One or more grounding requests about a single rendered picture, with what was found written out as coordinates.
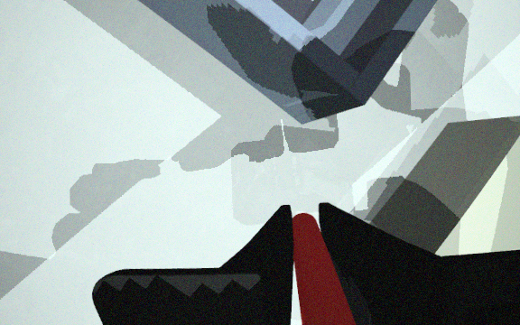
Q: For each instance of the light blue open square box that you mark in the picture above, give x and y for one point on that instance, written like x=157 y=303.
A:
x=332 y=63

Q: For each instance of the dark red peg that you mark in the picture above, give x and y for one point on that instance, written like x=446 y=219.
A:
x=322 y=300

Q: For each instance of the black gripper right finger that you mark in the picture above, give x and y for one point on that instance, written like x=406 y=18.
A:
x=388 y=281

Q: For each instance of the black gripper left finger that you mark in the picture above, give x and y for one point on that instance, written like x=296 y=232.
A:
x=253 y=287

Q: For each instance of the white square plate with hole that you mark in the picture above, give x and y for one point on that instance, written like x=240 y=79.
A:
x=300 y=10

